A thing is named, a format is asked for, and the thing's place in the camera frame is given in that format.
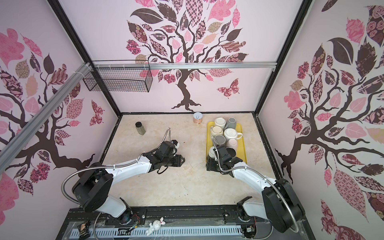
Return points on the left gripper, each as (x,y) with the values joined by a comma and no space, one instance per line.
(178,160)

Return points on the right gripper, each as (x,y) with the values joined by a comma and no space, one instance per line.
(209,164)

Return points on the grey mug front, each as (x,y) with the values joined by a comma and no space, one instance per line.
(219,140)

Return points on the grey mug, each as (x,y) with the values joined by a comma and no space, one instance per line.
(231,123)
(219,140)

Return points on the black mug white base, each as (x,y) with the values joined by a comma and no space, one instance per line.
(211,153)

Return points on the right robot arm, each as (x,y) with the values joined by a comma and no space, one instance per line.
(280,206)

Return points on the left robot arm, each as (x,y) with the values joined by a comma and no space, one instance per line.
(90,187)

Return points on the pink mug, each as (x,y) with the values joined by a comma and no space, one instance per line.
(232,143)

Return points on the white ribbed mug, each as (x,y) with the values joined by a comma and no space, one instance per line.
(230,134)

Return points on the cream mug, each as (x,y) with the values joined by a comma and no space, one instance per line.
(216,130)

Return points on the grey mug rear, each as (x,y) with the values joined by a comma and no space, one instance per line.
(231,123)

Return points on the white mug rear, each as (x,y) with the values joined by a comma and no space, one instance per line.
(220,122)

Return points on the yellow plastic tray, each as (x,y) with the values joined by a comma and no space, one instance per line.
(241,153)

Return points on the spice jar black lid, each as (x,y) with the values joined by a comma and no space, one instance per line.
(140,128)

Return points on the white bunny figurine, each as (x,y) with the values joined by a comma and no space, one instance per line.
(155,226)

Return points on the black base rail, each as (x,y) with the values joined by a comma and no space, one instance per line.
(79,225)

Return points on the white slotted cable duct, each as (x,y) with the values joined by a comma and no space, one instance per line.
(193,231)

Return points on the aluminium rail back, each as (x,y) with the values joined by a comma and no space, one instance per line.
(168,66)

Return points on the aluminium rail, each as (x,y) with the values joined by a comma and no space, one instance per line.
(168,66)
(11,150)

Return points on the black wire basket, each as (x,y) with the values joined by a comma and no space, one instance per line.
(123,77)

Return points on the aluminium rail left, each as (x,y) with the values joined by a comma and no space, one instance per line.
(11,150)

